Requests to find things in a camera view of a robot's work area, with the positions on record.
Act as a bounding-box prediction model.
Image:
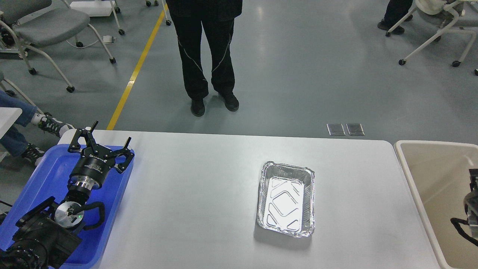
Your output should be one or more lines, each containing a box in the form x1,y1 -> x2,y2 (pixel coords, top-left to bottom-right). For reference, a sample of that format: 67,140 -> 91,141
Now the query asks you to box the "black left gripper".
67,121 -> 135,190

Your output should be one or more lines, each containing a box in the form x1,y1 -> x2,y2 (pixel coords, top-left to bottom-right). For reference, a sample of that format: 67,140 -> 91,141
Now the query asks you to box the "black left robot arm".
1,129 -> 135,269

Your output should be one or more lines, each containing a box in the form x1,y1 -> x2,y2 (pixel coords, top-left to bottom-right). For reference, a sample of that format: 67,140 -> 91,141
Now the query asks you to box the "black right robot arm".
450,168 -> 478,246

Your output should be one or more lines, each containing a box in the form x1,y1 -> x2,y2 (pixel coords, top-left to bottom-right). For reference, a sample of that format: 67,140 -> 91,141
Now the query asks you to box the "blue plastic tray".
0,144 -> 133,269

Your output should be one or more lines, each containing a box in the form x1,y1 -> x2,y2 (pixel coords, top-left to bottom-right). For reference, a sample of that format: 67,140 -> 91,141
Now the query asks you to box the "seated person in jeans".
0,90 -> 75,167

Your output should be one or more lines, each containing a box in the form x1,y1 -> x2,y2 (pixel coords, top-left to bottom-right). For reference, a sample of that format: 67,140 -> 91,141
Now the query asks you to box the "white side table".
0,107 -> 22,138

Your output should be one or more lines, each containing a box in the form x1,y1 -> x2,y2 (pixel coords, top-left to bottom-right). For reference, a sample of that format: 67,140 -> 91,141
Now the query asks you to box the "white power adapter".
102,35 -> 115,44

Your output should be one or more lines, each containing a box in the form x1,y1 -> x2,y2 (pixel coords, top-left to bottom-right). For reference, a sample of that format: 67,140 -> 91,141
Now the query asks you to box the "white rolling cart base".
69,0 -> 125,35

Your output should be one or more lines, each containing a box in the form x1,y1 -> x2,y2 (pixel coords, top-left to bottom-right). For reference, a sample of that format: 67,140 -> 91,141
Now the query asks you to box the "grey chair left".
0,0 -> 116,93

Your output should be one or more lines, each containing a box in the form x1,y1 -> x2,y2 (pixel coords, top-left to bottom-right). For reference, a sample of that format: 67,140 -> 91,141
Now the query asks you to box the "standing person in black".
165,0 -> 243,117

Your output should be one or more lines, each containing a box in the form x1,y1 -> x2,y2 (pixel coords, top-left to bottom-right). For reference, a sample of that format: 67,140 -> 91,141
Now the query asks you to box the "aluminium foil tray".
256,161 -> 315,238

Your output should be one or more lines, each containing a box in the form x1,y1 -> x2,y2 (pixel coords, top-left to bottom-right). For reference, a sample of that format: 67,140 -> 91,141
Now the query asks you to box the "left floor outlet cover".
326,124 -> 345,136

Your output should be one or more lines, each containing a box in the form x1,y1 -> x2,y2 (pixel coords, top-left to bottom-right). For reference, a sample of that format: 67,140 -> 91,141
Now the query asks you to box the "floor outlet cover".
326,124 -> 345,136
346,123 -> 365,136

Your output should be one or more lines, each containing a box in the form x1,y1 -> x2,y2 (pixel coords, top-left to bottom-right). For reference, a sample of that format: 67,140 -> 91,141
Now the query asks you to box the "right floor outlet cover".
346,123 -> 365,136

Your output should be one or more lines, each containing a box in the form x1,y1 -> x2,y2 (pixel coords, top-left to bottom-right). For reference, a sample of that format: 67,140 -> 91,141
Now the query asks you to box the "beige plastic bin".
394,140 -> 478,269

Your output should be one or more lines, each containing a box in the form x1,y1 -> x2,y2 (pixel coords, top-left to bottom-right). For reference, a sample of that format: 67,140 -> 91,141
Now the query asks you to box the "white chair right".
386,0 -> 478,68

